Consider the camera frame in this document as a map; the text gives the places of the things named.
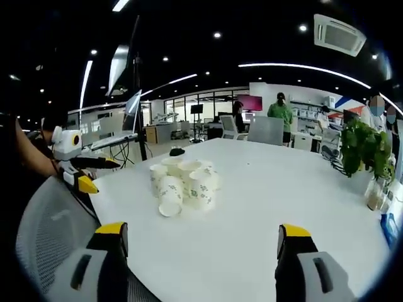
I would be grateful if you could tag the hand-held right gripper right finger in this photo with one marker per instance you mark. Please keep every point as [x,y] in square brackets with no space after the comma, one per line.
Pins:
[302,273]

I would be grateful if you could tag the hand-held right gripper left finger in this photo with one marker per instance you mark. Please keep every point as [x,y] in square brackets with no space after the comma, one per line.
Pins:
[91,277]

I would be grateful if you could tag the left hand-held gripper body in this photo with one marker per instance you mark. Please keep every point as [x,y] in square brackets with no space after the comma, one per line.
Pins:
[64,146]

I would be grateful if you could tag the cluster of white paper cups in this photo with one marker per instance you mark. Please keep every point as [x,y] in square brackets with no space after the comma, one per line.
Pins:
[176,188]

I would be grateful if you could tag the grey mesh office chair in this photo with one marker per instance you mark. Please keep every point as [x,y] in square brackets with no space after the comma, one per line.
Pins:
[47,226]

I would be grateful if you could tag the open laptop on stand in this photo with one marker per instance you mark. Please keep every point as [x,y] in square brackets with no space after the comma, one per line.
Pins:
[129,107]

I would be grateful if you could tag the long ceiling strip light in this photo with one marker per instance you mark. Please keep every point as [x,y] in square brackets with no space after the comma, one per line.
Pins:
[299,67]
[85,81]
[176,81]

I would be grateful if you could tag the white table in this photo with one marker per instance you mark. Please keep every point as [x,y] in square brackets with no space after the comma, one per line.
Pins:
[252,220]

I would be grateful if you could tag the black tripod pole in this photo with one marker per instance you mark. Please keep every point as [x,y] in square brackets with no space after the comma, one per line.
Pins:
[138,94]

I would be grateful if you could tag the small black object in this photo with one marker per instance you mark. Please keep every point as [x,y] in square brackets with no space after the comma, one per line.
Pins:
[177,152]

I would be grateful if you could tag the hanging light panel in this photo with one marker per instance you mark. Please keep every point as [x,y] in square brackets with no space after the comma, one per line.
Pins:
[119,69]

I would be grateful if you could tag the blue packet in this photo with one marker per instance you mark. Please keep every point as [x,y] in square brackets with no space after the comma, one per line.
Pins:
[390,229]

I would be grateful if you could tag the glass plant jar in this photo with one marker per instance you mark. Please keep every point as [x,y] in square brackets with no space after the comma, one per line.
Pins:
[376,196]

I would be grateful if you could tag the black monitor on stand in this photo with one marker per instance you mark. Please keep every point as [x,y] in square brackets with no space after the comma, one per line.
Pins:
[196,109]

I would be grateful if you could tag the green potted plant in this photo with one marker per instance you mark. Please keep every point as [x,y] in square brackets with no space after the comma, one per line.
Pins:
[362,148]

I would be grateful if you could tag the white office chair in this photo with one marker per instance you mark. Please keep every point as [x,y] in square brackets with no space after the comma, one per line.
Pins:
[230,126]

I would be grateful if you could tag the black desk monitor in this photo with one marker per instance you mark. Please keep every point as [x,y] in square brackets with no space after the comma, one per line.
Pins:
[350,116]

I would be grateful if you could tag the ceiling air conditioner unit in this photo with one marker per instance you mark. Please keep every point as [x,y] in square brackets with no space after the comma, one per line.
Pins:
[340,34]

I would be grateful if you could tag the pink wall screen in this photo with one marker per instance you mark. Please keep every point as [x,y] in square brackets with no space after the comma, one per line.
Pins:
[250,102]

